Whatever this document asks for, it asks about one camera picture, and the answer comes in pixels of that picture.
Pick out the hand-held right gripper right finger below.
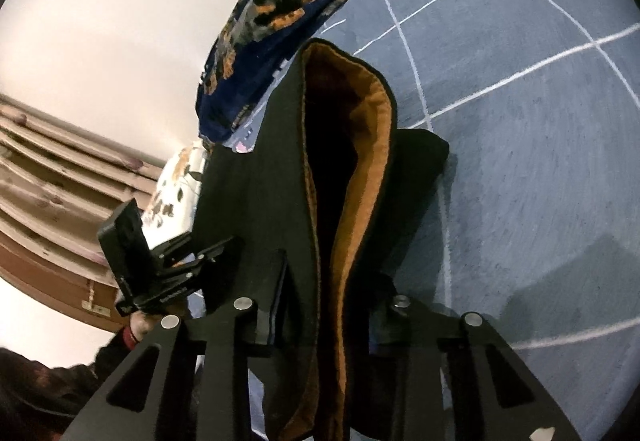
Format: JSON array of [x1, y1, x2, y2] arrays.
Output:
[[367, 295, 583, 441]]

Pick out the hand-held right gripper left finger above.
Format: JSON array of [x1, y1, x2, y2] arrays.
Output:
[[60, 248, 289, 441]]

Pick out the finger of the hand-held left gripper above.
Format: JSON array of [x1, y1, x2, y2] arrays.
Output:
[[160, 235, 246, 289]]

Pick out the black pants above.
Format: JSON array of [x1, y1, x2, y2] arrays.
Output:
[[192, 37, 451, 441]]

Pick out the person's left hand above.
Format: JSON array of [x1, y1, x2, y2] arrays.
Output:
[[120, 310, 168, 352]]

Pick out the white floral pillow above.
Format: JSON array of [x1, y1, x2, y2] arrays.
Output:
[[140, 143, 211, 252]]

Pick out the navy dog-print blanket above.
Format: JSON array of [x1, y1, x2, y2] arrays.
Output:
[[194, 0, 436, 146]]

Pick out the blue grid bedsheet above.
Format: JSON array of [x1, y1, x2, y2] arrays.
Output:
[[220, 0, 640, 441]]

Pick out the brown wooden bed frame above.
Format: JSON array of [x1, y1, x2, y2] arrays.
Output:
[[0, 236, 128, 332]]

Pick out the wooden slatted bed frame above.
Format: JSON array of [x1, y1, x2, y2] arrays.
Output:
[[0, 93, 166, 279]]

